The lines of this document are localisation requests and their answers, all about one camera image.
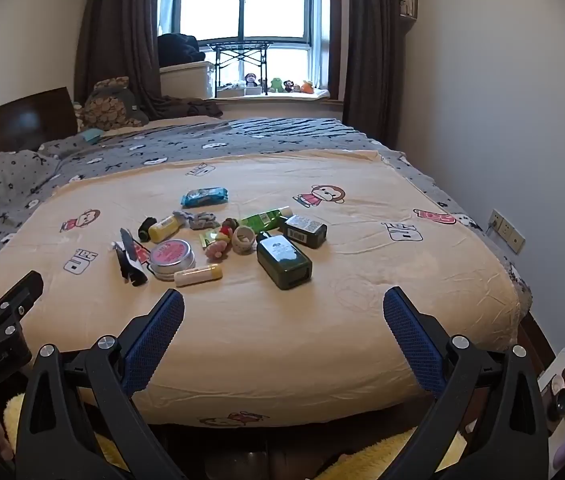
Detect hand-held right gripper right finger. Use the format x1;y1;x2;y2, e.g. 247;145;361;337
383;286;551;480

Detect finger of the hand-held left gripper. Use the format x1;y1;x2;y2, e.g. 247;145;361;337
0;270;44;333

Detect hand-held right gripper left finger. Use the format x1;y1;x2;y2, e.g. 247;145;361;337
15;287;186;480

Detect green tube with white cap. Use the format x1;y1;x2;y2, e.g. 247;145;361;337
240;206;294;231

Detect cream tube with yellow cap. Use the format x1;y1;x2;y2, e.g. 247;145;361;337
174;263;224;288

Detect pink round tin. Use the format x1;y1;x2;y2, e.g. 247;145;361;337
148;240;196;282

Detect grey printed pillow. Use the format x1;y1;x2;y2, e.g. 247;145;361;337
0;150;60;261

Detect pink plush toy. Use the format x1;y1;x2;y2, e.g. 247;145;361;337
206;225;236;261

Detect yellow bottle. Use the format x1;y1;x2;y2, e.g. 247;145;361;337
148;214;183;243

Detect cream printed blanket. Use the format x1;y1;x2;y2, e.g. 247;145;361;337
0;150;520;428

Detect grey scrunchie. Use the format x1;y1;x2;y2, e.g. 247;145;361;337
172;210;220;231

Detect white tape roll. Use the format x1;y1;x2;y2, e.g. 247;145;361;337
231;226;256;255

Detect blue wet wipes packet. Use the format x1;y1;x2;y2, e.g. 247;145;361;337
181;187;230;208

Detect large dark green bottle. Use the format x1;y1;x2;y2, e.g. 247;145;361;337
256;232;313;290

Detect small dark green box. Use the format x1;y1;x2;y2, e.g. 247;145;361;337
278;215;328;249

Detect dark wooden headboard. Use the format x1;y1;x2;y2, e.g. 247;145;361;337
0;86;79;168

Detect black round jar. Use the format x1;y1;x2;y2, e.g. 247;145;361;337
547;389;565;421

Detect grey printed duvet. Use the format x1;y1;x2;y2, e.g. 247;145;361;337
37;117;533;311

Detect dark brown cloth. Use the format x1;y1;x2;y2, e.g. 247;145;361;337
160;95;224;120

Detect white storage box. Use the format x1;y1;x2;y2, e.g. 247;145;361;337
159;61;216;100

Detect dark brown curtain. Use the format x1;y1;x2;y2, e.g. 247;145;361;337
73;0;166;121
327;0;405;148

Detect dark clothes pile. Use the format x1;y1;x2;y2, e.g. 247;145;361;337
157;33;206;67

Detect black folding rack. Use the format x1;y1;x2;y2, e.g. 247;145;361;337
211;40;274;97

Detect window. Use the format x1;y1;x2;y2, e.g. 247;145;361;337
158;0;333;93

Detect wall socket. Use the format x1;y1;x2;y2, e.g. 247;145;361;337
487;208;525;254

